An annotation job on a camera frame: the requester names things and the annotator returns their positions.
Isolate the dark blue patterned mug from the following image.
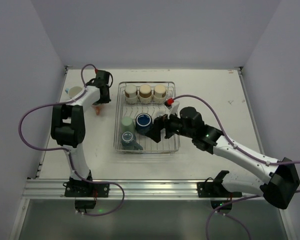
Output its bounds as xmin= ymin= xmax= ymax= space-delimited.
xmin=135 ymin=113 xmax=153 ymax=136

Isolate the salmon pink mug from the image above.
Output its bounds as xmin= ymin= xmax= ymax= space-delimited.
xmin=91 ymin=102 xmax=106 ymax=116

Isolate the grey teal mug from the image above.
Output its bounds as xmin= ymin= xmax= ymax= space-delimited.
xmin=120 ymin=131 xmax=143 ymax=151

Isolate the light green cup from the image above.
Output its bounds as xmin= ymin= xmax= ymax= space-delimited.
xmin=120 ymin=116 xmax=136 ymax=134

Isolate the cream brown cup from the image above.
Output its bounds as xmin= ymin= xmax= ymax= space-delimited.
xmin=153 ymin=84 xmax=167 ymax=104

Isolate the light blue mug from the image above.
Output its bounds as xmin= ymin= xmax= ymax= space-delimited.
xmin=64 ymin=86 xmax=83 ymax=99

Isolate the white grey mug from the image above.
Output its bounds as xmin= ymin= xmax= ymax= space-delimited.
xmin=153 ymin=111 xmax=168 ymax=121

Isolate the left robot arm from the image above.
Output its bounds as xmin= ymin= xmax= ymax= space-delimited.
xmin=50 ymin=70 xmax=113 ymax=181

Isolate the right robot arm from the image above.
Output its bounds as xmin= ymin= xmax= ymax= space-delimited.
xmin=145 ymin=106 xmax=300 ymax=210

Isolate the white brown cup left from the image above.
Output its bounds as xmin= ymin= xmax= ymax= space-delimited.
xmin=124 ymin=84 xmax=138 ymax=104

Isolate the tan brown cup middle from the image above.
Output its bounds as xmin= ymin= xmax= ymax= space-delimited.
xmin=139 ymin=84 xmax=153 ymax=104

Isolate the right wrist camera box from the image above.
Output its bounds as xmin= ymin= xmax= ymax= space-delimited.
xmin=164 ymin=98 xmax=180 ymax=119

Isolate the silver wire dish rack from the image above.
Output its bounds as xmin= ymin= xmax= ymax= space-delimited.
xmin=113 ymin=81 xmax=180 ymax=154

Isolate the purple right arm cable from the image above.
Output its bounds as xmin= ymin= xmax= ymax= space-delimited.
xmin=164 ymin=94 xmax=300 ymax=193

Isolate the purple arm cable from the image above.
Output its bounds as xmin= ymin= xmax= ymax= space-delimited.
xmin=164 ymin=94 xmax=300 ymax=193
xmin=17 ymin=63 xmax=98 ymax=183

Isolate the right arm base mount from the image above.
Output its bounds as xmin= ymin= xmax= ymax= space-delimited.
xmin=196 ymin=170 xmax=243 ymax=210

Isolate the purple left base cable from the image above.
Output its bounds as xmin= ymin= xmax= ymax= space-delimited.
xmin=74 ymin=182 xmax=126 ymax=217

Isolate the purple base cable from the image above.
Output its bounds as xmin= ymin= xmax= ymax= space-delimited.
xmin=206 ymin=194 xmax=263 ymax=240
xmin=74 ymin=182 xmax=126 ymax=217

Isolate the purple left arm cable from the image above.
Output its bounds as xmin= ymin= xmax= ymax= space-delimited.
xmin=17 ymin=63 xmax=98 ymax=183

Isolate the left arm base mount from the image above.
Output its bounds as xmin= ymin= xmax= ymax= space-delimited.
xmin=62 ymin=178 xmax=110 ymax=213

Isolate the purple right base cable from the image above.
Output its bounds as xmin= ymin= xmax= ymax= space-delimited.
xmin=206 ymin=194 xmax=263 ymax=240

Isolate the aluminium mounting rail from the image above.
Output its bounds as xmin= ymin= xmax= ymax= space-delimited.
xmin=21 ymin=178 xmax=266 ymax=201

